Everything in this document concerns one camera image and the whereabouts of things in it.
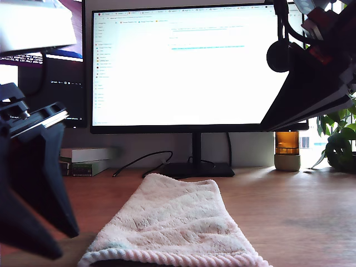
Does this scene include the fluffy pink white tea towel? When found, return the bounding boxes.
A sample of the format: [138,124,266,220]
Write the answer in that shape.
[77,172,273,267]

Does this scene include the green and white box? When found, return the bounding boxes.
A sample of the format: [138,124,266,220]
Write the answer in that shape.
[71,160,111,177]

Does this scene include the green leafy potted plant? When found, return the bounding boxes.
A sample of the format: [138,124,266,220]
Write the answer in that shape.
[308,91,356,173]

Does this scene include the black headphones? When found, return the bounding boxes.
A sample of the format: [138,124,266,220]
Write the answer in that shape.
[266,0,291,73]

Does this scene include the amber glass bottle grey base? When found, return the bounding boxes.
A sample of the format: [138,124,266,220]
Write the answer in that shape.
[274,131,301,172]

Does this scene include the monitor with dark screen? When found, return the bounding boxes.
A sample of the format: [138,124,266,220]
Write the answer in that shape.
[0,0,88,130]

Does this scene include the large monitor with white screen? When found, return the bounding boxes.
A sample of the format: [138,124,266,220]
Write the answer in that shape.
[90,3,309,179]

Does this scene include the black cable with plug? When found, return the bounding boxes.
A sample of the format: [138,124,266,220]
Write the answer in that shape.
[112,151,174,180]

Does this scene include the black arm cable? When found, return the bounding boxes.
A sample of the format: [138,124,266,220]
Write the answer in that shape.
[280,11,312,45]
[24,52,50,98]

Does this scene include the black monitor power cable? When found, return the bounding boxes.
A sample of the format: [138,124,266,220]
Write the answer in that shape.
[226,132,233,168]

